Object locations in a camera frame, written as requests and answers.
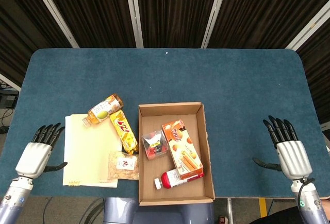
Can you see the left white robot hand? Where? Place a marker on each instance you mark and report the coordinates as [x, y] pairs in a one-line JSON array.
[[33, 158]]

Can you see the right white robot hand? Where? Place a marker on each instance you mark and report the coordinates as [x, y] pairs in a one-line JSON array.
[[294, 157]]

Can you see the orange egg roll biscuit box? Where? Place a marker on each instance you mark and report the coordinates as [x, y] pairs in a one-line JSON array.
[[183, 149]]

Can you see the clear box of coffee capsules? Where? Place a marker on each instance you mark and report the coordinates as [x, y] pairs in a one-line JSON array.
[[154, 145]]

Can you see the red NFC juice bottle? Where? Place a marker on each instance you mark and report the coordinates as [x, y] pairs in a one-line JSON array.
[[168, 179]]

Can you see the dark equipment box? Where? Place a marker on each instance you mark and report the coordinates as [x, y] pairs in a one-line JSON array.
[[7, 100]]

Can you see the open brown cardboard box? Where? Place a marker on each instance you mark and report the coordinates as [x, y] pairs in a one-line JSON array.
[[206, 157]]

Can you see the clear bag of crumbly snack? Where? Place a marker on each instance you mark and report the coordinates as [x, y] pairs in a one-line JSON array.
[[123, 168]]

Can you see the gold foil snack packet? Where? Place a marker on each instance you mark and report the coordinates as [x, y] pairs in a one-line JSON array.
[[125, 131]]

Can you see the cream loose-leaf paper pad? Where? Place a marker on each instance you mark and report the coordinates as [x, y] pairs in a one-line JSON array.
[[87, 152]]

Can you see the metal table leg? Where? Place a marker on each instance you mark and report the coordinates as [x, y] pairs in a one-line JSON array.
[[229, 211]]

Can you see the blue-grey robot torso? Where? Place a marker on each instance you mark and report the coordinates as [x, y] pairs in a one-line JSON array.
[[154, 213]]

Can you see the dark pleated curtain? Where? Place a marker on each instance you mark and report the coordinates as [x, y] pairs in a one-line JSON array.
[[175, 10]]

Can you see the white partition post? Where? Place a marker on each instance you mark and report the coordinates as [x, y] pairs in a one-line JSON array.
[[10, 82], [134, 13], [309, 25], [215, 13], [54, 13]]

